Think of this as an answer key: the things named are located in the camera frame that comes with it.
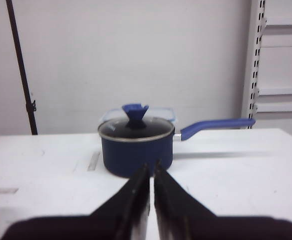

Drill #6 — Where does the white slotted shelf rack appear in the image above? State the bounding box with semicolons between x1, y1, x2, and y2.
241;0;292;131

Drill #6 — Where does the black tripod pole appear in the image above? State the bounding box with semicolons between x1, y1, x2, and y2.
6;0;38;135

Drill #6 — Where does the dark blue saucepan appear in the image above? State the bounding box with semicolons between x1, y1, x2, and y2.
101;118;255;178

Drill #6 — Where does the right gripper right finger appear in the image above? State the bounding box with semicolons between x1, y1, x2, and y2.
154;161;292;240

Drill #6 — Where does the clear plastic food container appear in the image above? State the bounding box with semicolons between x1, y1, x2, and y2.
99;107;176;124

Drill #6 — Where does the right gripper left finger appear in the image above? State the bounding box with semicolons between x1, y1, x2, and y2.
2;165;150;240

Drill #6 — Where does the glass pot lid blue knob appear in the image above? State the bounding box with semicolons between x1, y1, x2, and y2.
98;103;174;142

